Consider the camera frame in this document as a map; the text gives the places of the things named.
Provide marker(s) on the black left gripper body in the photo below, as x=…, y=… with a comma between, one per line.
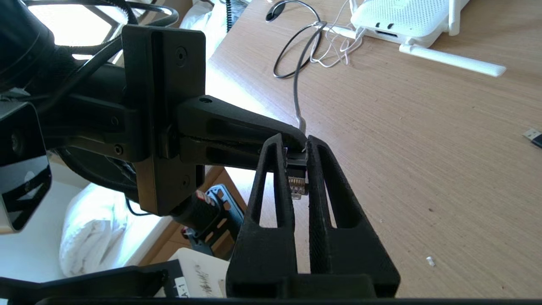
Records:
x=165, y=63

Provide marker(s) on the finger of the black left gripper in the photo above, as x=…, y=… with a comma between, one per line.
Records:
x=220, y=154
x=228, y=120

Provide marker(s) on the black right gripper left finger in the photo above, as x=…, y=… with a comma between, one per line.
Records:
x=262, y=262

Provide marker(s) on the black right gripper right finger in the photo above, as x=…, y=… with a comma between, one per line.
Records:
x=351, y=254

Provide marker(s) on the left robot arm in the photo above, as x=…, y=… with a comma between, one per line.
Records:
x=84, y=118

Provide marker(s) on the white router with four antennas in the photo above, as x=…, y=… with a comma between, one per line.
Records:
x=402, y=19

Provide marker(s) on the small white scrap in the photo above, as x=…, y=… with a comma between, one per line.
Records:
x=430, y=261

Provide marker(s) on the black oval desk grommet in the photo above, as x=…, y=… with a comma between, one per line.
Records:
x=275, y=12

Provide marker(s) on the white crumpled cloth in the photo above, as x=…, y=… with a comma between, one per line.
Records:
x=93, y=237

